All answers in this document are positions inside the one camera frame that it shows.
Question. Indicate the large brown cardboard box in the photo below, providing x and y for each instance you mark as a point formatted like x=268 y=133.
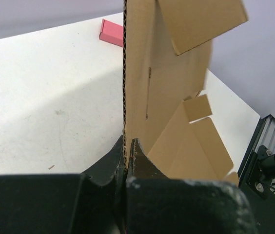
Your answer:
x=168 y=131

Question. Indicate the pink paper box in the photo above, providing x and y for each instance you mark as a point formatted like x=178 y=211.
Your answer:
x=111 y=33

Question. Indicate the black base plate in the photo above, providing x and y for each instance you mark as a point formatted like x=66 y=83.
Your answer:
x=257 y=175

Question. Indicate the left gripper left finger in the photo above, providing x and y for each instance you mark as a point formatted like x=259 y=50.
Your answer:
x=84 y=203

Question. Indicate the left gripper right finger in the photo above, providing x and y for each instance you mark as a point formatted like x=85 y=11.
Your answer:
x=156 y=204

